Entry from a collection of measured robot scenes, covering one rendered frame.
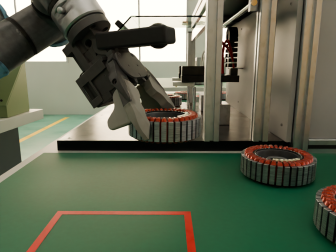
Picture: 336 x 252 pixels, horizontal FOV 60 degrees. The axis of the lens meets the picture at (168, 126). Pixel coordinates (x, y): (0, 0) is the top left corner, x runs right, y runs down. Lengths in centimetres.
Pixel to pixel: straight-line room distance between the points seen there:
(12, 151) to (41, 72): 480
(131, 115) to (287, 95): 35
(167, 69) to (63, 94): 202
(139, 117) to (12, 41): 27
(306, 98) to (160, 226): 41
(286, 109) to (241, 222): 34
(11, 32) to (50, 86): 540
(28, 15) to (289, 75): 49
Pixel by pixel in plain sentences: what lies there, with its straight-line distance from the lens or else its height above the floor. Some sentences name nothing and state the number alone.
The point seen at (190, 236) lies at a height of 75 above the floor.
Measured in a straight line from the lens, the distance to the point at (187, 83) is 75.
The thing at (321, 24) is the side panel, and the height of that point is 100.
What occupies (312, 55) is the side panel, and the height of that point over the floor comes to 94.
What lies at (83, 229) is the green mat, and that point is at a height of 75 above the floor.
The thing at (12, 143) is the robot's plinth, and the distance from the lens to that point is 126.
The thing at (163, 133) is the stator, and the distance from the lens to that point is 40.
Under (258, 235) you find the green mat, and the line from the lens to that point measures 33.
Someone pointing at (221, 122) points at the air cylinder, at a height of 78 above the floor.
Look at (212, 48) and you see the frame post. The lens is 59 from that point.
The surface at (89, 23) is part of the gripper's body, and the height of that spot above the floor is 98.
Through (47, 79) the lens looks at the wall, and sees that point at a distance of 597.
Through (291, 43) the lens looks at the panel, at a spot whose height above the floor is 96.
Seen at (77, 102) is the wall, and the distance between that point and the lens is 582.
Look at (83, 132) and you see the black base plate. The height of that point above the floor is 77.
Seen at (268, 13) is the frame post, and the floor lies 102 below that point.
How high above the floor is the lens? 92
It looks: 12 degrees down
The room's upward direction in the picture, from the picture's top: straight up
